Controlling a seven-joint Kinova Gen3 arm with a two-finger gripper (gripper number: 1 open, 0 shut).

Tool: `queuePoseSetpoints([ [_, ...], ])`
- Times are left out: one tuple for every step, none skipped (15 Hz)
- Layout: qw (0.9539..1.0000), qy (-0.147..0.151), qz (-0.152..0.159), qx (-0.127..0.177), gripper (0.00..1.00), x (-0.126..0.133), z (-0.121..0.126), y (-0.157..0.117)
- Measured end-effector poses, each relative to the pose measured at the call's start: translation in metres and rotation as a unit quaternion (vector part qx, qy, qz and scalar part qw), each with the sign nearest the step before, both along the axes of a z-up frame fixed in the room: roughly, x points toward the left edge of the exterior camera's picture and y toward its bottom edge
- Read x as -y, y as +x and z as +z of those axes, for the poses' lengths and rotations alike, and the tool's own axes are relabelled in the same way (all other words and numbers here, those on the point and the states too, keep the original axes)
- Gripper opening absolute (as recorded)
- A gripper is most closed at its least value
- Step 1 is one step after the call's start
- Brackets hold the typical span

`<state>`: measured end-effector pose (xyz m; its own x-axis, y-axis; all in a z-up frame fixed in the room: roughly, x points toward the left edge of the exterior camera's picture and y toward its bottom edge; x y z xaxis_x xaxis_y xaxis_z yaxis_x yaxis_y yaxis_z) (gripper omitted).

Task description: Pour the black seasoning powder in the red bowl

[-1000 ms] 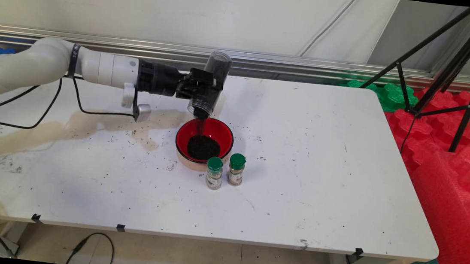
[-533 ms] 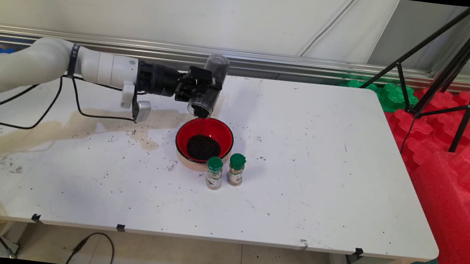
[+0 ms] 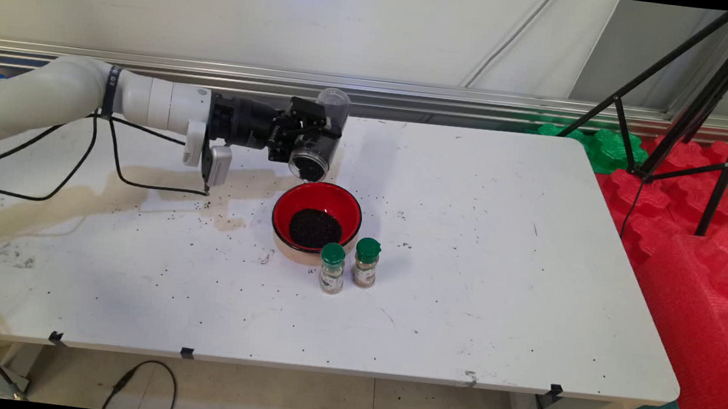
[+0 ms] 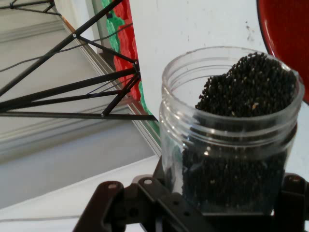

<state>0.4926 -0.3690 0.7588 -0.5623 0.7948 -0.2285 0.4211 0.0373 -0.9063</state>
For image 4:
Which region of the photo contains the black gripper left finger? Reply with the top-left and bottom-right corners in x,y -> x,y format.
72,154 -> 204,232

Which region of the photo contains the clear jar of black seeds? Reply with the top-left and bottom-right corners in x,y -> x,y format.
159,45 -> 305,216

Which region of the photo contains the red bowl with black rim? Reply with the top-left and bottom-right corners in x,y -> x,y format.
255,0 -> 309,106

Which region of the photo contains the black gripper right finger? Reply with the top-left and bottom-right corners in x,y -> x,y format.
272,173 -> 309,232

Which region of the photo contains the black tripod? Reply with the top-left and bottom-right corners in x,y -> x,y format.
0,0 -> 159,122

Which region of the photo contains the aluminium wall rail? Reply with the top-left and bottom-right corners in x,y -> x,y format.
59,14 -> 163,157

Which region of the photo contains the green foam block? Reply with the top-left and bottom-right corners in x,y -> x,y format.
99,0 -> 126,53
138,81 -> 160,136

